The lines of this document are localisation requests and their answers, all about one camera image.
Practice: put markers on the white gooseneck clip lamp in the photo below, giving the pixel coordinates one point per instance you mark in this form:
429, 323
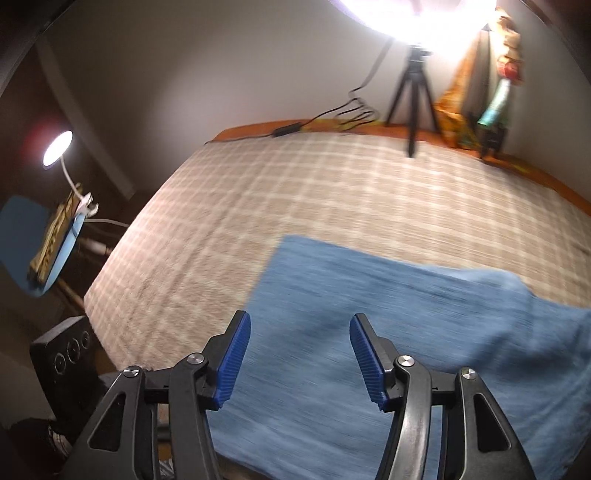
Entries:
57, 147

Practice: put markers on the blue chair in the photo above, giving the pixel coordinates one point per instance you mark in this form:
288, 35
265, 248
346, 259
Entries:
18, 240

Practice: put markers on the leopard print cloth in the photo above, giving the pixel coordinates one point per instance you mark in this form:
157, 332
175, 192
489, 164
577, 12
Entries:
51, 244

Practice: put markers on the black tripod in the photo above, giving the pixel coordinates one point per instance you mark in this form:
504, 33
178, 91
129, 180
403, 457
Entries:
412, 92

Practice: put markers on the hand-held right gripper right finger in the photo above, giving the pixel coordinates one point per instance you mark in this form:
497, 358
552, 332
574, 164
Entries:
367, 364

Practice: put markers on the blue denim pants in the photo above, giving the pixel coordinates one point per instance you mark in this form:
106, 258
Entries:
323, 286

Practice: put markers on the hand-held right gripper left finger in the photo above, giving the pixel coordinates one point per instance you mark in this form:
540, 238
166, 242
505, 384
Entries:
235, 360

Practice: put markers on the orange cloth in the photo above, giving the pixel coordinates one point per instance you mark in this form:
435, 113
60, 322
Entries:
455, 106

